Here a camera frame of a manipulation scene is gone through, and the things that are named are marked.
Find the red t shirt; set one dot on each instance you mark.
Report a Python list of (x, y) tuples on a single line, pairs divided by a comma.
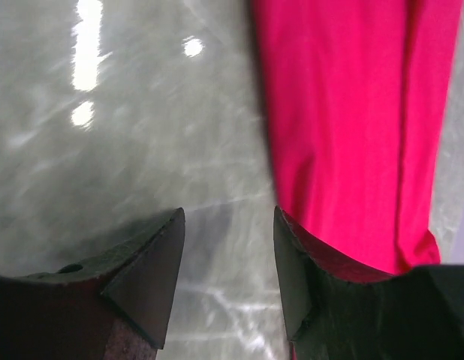
[(355, 94)]

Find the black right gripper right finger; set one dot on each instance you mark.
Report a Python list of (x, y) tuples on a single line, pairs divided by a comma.
[(335, 307)]

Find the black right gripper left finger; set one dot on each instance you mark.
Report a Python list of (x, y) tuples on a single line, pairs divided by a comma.
[(115, 305)]

